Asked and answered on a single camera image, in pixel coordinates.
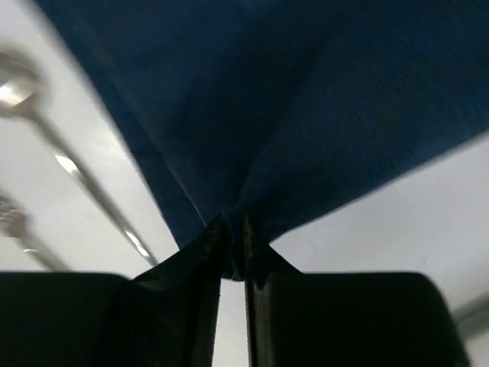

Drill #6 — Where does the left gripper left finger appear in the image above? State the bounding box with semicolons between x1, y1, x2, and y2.
1;218;224;366

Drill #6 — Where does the silver metal spoon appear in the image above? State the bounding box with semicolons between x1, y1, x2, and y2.
1;51;158;266

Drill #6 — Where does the silver metal fork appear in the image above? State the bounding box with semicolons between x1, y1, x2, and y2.
1;194;71;271

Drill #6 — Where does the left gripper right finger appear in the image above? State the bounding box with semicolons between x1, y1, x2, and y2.
242;219;470;366

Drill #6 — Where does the aluminium table frame rail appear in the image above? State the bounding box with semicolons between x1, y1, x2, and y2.
454;295;489;339

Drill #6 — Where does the navy whale placemat cloth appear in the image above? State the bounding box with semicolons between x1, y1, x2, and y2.
38;1;488;281

